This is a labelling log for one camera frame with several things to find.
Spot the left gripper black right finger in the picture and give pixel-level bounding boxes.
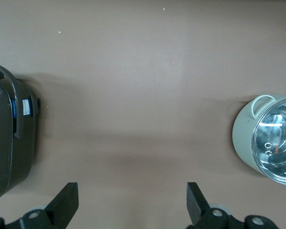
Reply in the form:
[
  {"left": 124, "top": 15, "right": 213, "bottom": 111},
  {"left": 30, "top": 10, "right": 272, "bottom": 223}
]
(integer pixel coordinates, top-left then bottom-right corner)
[{"left": 187, "top": 182, "right": 280, "bottom": 229}]

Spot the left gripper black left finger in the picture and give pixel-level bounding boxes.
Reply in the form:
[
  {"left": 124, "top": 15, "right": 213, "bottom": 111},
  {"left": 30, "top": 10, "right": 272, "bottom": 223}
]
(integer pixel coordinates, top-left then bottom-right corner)
[{"left": 0, "top": 182, "right": 79, "bottom": 229}]

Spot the round glass pot lid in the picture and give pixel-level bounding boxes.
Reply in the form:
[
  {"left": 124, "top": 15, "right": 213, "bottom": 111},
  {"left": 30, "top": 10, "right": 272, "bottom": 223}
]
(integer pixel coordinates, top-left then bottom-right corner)
[{"left": 250, "top": 96, "right": 286, "bottom": 187}]

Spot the black rice cooker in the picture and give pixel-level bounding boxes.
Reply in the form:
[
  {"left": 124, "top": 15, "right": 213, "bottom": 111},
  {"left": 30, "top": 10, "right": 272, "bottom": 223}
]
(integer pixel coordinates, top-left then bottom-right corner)
[{"left": 0, "top": 62, "right": 41, "bottom": 203}]

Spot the steel pot with cream handles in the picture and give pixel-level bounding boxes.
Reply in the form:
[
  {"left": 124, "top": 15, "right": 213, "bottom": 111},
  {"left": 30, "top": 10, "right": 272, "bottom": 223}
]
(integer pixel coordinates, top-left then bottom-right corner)
[{"left": 232, "top": 94, "right": 286, "bottom": 187}]

